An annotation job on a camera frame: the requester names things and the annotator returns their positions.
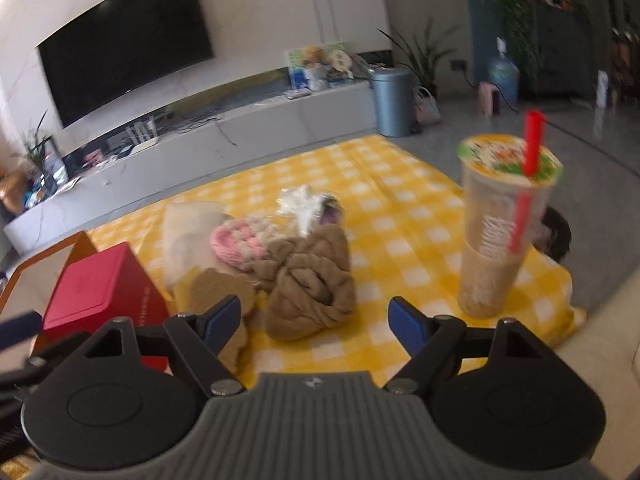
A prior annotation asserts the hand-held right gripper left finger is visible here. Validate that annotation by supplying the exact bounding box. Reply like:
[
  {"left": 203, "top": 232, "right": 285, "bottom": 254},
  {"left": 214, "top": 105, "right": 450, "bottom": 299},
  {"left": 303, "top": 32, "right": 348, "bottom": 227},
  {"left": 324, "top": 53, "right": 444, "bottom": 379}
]
[{"left": 82, "top": 295, "right": 248, "bottom": 396}]

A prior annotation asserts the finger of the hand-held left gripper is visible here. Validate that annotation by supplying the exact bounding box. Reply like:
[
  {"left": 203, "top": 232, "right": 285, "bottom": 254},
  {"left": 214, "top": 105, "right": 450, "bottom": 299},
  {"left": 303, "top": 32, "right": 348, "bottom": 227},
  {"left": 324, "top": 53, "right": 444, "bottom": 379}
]
[{"left": 0, "top": 311, "right": 68, "bottom": 396}]

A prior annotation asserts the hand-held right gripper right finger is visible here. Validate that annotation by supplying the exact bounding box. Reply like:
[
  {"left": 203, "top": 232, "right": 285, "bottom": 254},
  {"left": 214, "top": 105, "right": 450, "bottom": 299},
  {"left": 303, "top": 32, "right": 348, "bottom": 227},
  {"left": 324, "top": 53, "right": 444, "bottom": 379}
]
[{"left": 382, "top": 296, "right": 543, "bottom": 396}]

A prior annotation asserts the brown plush cloth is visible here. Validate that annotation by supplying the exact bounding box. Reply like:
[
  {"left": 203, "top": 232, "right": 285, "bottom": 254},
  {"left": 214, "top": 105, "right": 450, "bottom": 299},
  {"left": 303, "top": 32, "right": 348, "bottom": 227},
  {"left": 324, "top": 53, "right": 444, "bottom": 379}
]
[{"left": 172, "top": 267, "right": 261, "bottom": 376}]

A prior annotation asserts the pink knitted hat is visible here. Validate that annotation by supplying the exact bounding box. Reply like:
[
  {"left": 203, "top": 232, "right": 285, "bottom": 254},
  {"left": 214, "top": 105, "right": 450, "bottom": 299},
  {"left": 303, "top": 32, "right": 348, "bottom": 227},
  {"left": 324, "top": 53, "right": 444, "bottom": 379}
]
[{"left": 211, "top": 215, "right": 281, "bottom": 275}]

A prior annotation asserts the white foam net sleeve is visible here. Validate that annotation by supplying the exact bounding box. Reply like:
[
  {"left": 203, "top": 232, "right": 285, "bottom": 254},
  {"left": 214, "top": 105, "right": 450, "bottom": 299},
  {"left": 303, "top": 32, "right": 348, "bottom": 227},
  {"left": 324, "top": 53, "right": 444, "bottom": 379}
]
[{"left": 164, "top": 201, "right": 231, "bottom": 286}]

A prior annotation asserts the brown knotted towel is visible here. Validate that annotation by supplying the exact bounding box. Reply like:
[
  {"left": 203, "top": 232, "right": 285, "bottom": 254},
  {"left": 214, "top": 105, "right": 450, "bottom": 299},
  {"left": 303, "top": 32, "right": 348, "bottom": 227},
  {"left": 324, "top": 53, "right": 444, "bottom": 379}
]
[{"left": 255, "top": 222, "right": 357, "bottom": 342}]

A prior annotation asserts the orange cardboard box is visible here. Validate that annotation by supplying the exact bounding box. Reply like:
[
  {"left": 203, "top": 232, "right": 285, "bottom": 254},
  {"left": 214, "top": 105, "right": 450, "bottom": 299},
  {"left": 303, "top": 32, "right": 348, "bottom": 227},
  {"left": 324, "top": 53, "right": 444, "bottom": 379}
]
[{"left": 0, "top": 230, "right": 101, "bottom": 321}]

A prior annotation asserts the red box lid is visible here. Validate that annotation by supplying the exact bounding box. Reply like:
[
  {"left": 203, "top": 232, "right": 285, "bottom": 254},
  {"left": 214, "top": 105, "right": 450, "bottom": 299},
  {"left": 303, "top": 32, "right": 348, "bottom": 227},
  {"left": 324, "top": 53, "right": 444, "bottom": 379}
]
[{"left": 42, "top": 241, "right": 171, "bottom": 373}]

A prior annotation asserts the milk tea plastic cup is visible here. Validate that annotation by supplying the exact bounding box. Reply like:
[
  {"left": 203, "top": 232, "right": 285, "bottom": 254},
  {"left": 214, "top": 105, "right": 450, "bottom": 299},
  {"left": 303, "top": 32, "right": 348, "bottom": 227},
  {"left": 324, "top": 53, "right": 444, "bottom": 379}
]
[{"left": 456, "top": 132, "right": 565, "bottom": 318}]

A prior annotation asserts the yellow checked blanket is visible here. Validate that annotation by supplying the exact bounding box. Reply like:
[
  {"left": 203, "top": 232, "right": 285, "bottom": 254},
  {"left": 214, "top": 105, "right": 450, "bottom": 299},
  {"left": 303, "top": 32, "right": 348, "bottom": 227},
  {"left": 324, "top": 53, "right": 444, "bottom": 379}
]
[{"left": 87, "top": 135, "right": 588, "bottom": 386}]

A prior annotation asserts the orange plush toy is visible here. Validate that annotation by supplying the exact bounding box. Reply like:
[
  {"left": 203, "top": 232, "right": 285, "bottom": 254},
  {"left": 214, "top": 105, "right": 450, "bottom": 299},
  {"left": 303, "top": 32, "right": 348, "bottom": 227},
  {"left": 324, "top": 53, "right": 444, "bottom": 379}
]
[{"left": 0, "top": 170, "right": 31, "bottom": 216}]

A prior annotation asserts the grey television console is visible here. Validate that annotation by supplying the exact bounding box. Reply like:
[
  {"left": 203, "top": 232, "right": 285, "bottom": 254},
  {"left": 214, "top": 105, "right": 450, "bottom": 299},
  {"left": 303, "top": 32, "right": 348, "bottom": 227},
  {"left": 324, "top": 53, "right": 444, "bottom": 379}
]
[{"left": 2, "top": 80, "right": 378, "bottom": 256}]

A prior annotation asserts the small potted plant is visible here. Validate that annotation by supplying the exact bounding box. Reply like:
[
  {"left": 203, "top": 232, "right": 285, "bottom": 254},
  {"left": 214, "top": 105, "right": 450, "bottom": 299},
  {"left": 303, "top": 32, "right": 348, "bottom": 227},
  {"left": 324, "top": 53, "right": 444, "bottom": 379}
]
[{"left": 12, "top": 110, "right": 56, "bottom": 181}]

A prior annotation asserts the white router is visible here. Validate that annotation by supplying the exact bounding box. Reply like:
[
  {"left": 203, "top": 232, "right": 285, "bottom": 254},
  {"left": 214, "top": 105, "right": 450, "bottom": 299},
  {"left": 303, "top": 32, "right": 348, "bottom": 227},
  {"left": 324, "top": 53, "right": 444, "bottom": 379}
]
[{"left": 125, "top": 116, "right": 161, "bottom": 148}]

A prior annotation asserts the red drinking straw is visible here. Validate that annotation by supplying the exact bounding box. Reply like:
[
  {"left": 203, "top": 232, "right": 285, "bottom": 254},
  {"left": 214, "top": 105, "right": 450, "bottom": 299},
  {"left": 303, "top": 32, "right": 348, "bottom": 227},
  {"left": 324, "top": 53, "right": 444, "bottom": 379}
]
[{"left": 507, "top": 110, "right": 546, "bottom": 253}]

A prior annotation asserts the woven checked bag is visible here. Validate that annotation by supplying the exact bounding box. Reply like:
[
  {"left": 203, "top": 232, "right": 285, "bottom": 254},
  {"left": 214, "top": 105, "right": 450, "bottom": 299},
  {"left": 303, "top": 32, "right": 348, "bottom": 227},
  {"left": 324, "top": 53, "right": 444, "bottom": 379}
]
[{"left": 412, "top": 86, "right": 442, "bottom": 126}]

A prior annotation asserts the grey-blue trash can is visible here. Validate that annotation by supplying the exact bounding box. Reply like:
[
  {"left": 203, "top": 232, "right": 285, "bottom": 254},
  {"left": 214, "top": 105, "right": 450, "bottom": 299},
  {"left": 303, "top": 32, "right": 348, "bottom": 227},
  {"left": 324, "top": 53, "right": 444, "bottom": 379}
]
[{"left": 369, "top": 67, "right": 416, "bottom": 138}]

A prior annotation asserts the small pink heater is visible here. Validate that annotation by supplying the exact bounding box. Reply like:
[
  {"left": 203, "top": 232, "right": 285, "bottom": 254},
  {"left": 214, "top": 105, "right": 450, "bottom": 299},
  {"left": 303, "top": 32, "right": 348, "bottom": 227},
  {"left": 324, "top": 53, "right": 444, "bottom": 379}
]
[{"left": 477, "top": 81, "right": 501, "bottom": 117}]

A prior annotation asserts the green and blue picture board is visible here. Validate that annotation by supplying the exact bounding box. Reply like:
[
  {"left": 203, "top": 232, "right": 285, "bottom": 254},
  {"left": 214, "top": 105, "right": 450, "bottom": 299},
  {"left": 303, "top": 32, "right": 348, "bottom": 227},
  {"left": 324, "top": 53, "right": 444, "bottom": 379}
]
[{"left": 286, "top": 42, "right": 348, "bottom": 92}]

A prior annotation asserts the long-leaf potted plant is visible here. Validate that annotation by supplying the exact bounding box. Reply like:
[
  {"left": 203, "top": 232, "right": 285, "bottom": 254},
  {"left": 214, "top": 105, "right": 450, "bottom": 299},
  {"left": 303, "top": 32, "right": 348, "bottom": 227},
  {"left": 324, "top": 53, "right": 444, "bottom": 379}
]
[{"left": 377, "top": 17, "right": 458, "bottom": 101}]

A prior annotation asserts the blue water dispenser bottle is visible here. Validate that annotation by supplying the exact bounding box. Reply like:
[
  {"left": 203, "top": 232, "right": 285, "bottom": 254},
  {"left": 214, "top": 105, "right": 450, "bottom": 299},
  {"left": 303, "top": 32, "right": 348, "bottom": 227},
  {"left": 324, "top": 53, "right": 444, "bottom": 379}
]
[{"left": 487, "top": 37, "right": 521, "bottom": 106}]

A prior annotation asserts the black flat television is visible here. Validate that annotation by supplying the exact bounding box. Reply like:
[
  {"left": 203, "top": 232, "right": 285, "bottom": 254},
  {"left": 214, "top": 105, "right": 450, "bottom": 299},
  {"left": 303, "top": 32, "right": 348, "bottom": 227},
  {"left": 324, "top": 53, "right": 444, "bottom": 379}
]
[{"left": 37, "top": 0, "right": 216, "bottom": 131}]

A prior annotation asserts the dark storage cabinet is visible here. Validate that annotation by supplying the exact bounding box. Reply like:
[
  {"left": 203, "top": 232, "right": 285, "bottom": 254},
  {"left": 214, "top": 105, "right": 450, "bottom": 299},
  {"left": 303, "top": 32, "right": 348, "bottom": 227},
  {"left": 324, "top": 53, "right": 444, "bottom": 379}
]
[{"left": 520, "top": 0, "right": 640, "bottom": 106}]

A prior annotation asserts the tall green leafy plant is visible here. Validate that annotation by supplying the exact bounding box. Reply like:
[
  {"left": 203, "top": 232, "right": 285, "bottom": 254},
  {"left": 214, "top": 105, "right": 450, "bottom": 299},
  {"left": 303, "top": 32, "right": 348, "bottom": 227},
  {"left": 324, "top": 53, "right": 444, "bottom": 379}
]
[{"left": 465, "top": 0, "right": 546, "bottom": 86}]

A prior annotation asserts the black cable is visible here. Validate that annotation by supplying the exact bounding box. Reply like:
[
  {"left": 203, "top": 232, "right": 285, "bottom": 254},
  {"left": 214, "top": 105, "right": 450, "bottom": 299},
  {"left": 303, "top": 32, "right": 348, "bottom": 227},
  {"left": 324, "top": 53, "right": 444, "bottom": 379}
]
[{"left": 175, "top": 110, "right": 221, "bottom": 133}]

